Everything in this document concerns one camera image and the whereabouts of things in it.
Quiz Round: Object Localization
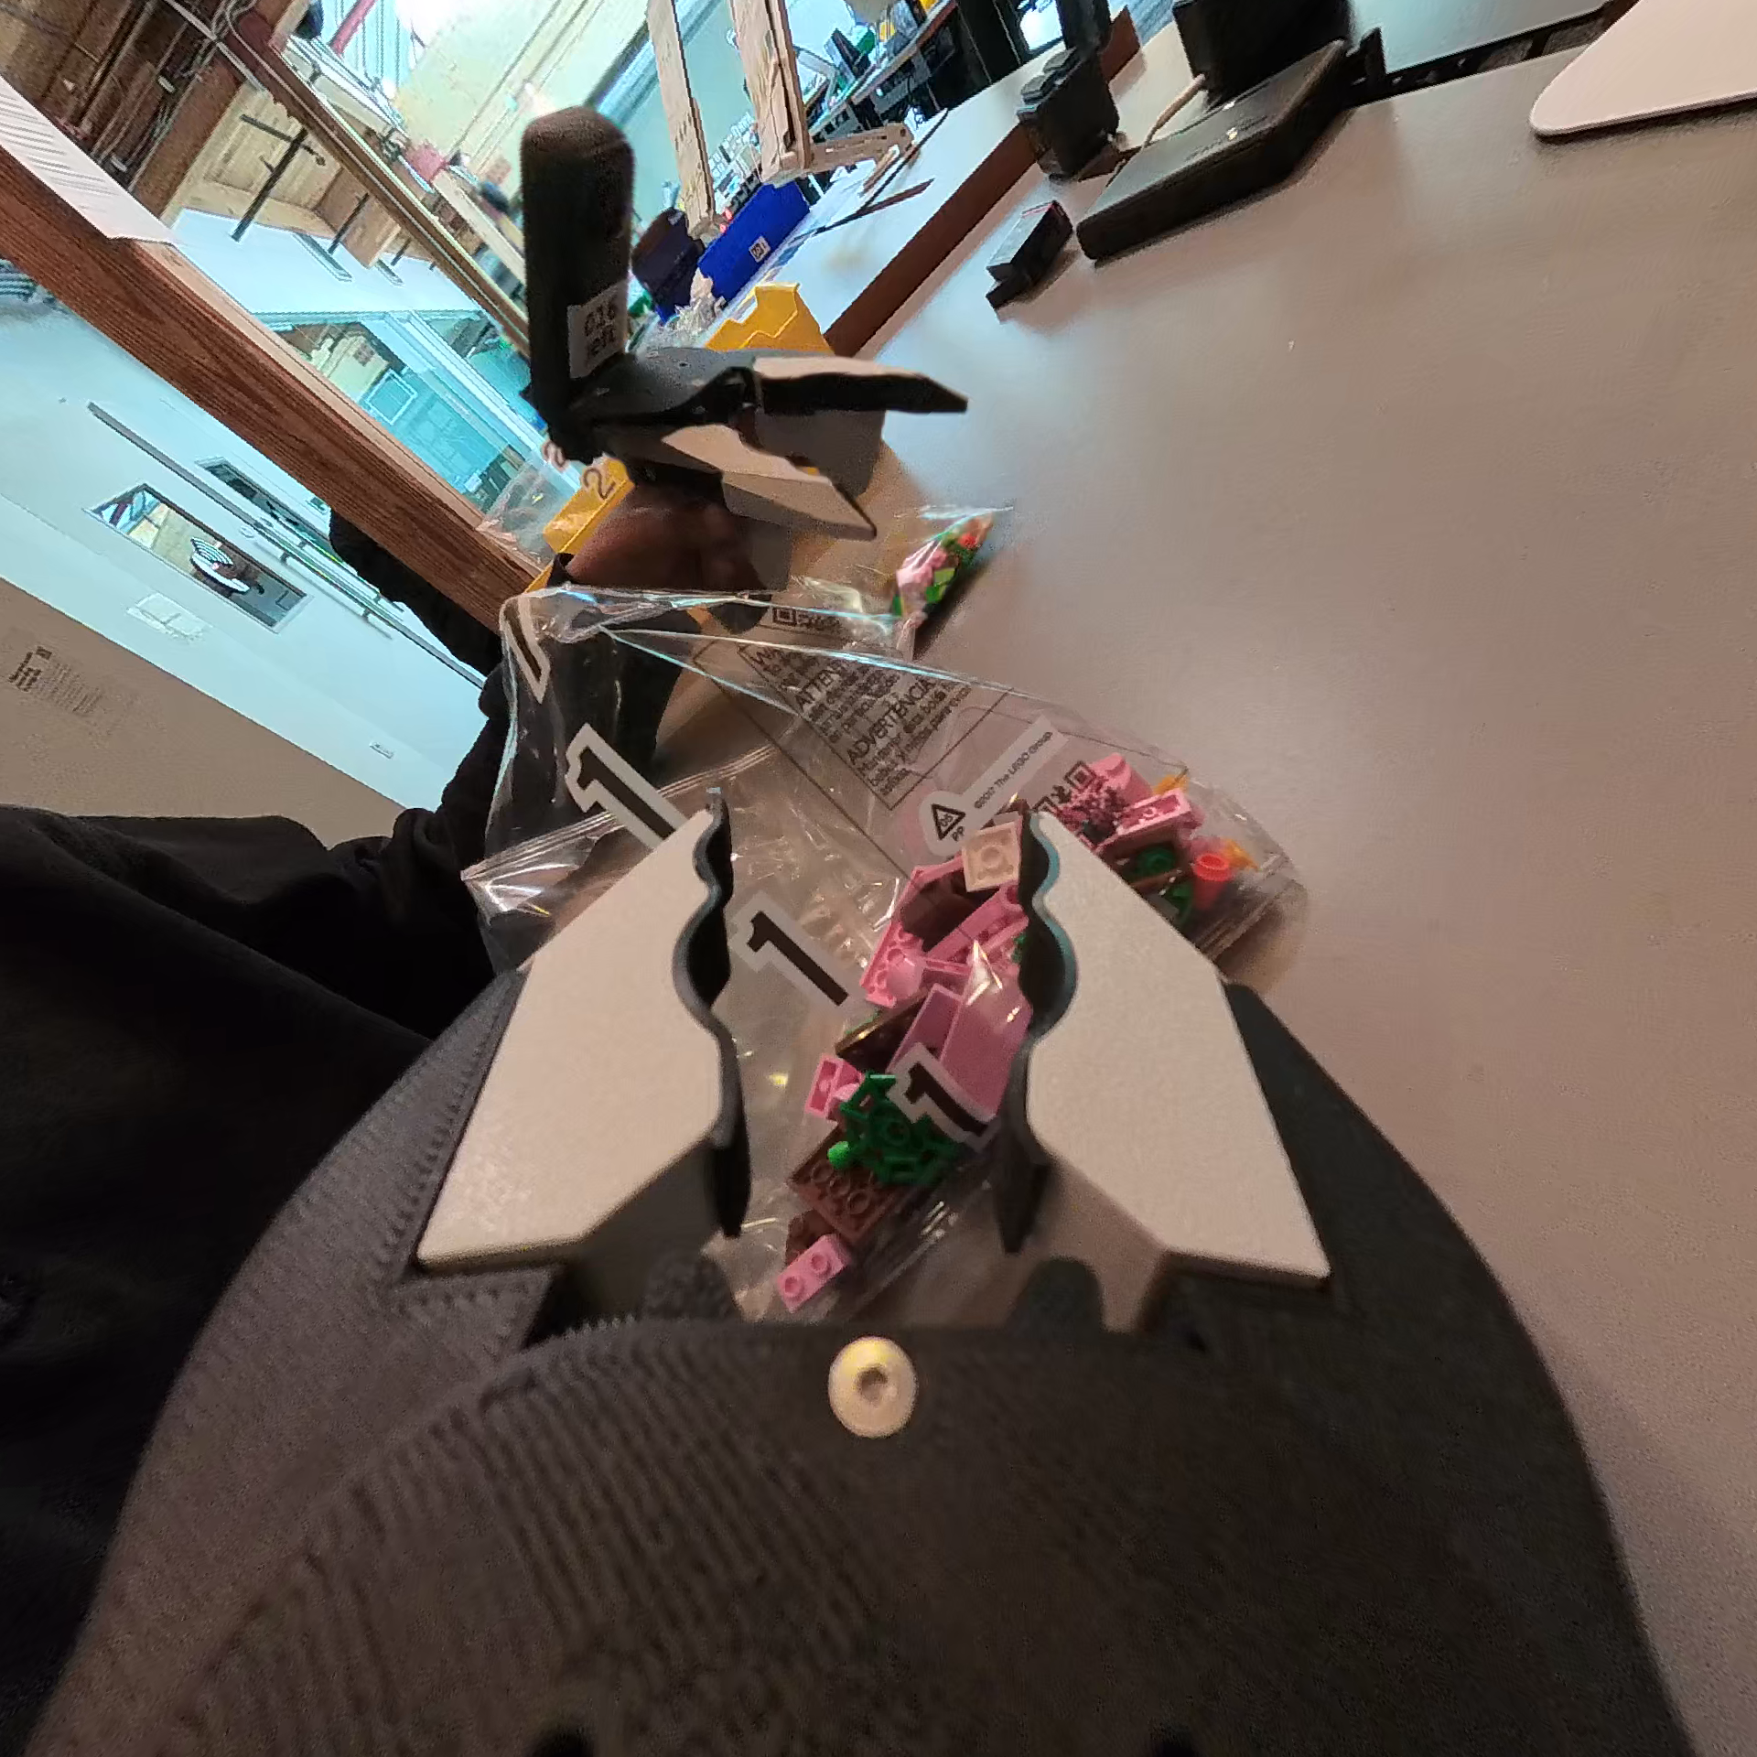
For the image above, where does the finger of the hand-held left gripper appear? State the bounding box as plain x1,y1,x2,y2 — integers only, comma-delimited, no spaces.
745,358,970,494
702,438,883,543

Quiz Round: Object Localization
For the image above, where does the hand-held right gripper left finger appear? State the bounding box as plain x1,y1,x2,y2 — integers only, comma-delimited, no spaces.
417,788,753,1275

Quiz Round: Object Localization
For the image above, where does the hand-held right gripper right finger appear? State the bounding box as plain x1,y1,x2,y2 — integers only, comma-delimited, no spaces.
988,809,1337,1336

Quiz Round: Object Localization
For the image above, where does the small clear plastic bag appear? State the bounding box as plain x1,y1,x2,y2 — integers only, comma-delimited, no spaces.
889,511,1010,620

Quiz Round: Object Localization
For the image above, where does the large clear plastic bag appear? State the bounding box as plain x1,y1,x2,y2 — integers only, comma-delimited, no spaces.
467,583,1306,1320

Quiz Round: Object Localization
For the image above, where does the person's left hand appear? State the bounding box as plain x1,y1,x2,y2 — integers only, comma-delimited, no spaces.
557,477,774,608

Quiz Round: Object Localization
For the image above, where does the yellow plastic bin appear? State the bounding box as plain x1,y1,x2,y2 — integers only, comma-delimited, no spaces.
528,280,835,593

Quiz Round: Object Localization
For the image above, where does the blue plastic bin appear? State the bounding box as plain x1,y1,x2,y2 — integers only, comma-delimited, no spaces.
696,179,813,286

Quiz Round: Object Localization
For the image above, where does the short cardboard board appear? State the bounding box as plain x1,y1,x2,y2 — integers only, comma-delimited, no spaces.
644,0,722,223

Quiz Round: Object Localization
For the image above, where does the tall cardboard board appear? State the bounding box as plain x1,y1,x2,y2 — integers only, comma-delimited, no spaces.
728,0,923,186

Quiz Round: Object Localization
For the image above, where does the small black battery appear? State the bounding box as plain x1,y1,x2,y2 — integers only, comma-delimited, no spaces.
988,203,1076,307

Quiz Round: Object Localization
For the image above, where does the black charger cube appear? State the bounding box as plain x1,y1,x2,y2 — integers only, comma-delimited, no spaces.
1019,48,1121,179

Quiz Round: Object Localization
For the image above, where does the flat black box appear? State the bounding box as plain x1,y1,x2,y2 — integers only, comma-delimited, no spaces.
1077,42,1380,263

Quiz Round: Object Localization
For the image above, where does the white book stand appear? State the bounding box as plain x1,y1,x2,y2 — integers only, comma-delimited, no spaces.
1528,0,1757,140

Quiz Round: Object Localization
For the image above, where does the wooden post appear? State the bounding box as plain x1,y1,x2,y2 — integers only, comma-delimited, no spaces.
0,138,551,593

